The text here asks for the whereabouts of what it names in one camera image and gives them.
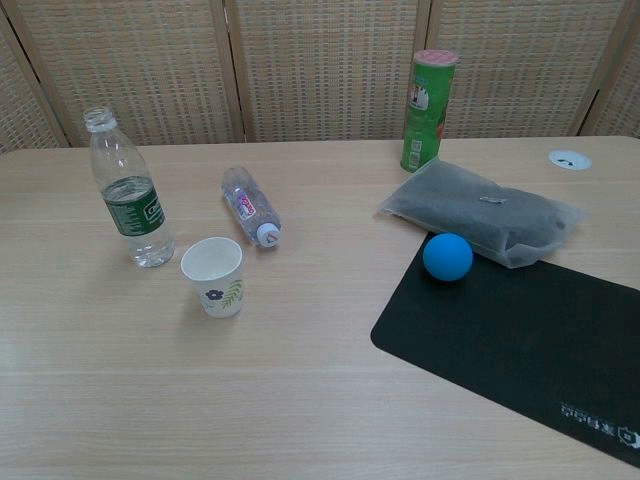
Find clear bottle with green label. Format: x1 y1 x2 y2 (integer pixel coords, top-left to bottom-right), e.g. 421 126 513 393
82 106 176 270

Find small clear bottle pink label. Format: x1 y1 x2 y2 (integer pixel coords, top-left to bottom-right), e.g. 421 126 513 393
221 166 284 248

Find white paper cup flower print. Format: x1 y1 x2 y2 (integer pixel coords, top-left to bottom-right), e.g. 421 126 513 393
180 236 248 320

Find blue ball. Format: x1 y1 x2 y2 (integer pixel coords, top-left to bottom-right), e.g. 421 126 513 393
422 232 474 284

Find green chip can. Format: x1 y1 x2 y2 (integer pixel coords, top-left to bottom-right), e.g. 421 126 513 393
398 48 460 174

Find grey frosted zip pouch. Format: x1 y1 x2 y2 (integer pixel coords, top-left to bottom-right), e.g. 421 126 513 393
375 156 591 270

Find woven wooden folding screen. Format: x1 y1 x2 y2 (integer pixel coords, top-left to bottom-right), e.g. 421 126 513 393
0 0 640 156

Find black mouse pad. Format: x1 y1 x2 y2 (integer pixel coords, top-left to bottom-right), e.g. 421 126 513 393
369 232 640 469

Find white table cable grommet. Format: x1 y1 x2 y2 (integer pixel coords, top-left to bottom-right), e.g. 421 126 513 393
547 149 593 171

